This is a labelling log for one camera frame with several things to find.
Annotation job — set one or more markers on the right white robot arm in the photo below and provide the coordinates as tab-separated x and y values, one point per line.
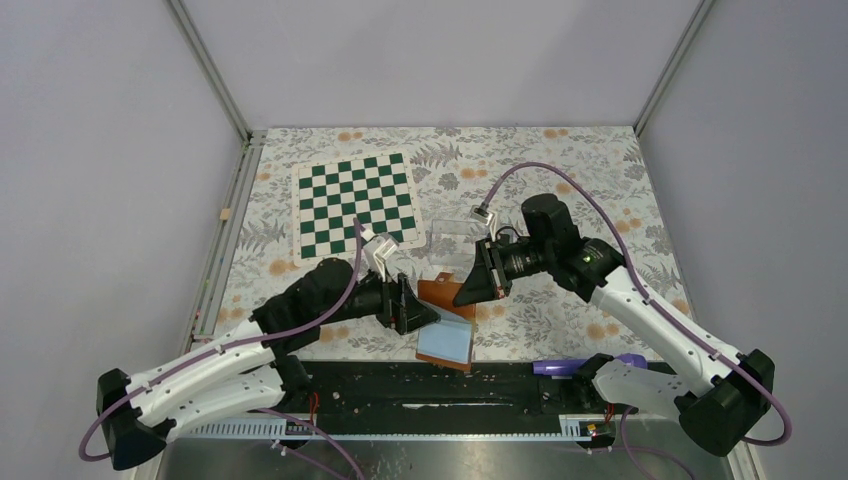
714	392

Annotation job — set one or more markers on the brown leather card holder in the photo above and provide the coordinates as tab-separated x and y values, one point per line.
448	342

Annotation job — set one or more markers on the green white chessboard mat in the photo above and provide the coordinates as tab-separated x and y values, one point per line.
377	189

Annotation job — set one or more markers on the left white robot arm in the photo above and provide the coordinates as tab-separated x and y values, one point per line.
253	366

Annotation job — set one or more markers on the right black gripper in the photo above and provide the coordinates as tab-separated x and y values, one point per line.
488	280

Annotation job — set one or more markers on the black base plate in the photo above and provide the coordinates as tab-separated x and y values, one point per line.
408	398

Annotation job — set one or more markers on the purple marker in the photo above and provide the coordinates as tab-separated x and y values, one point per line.
572	366

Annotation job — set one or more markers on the aluminium frame rail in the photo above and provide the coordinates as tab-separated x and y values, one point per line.
210	294

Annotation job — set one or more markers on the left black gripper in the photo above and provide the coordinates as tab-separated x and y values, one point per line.
400	304

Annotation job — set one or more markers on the clear plastic box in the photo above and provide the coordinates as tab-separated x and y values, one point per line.
451	246

